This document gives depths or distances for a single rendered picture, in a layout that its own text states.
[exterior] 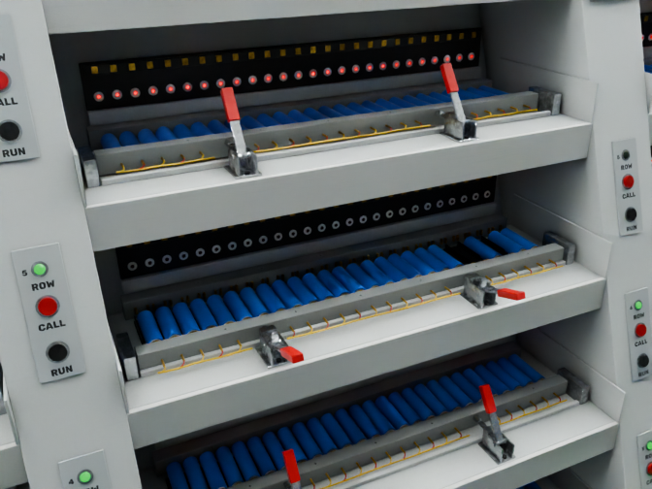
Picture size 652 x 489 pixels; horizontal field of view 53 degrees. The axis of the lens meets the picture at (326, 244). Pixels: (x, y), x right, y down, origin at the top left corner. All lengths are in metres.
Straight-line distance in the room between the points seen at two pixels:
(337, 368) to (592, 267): 0.38
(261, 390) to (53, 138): 0.32
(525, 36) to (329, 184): 0.40
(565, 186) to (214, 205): 0.49
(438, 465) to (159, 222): 0.46
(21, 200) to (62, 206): 0.03
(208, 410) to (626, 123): 0.62
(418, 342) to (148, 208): 0.34
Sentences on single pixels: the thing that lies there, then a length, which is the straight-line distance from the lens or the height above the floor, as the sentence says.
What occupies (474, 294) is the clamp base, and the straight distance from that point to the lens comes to 0.82.
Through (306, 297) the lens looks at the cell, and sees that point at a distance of 0.78.
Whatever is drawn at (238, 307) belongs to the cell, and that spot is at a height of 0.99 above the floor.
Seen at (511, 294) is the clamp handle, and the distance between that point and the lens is 0.76.
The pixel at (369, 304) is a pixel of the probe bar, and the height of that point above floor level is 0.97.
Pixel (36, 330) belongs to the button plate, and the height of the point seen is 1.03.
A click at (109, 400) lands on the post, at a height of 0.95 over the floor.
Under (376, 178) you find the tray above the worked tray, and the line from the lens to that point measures 0.72.
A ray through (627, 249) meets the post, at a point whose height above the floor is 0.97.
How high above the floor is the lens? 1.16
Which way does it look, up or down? 8 degrees down
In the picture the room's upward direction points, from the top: 9 degrees counter-clockwise
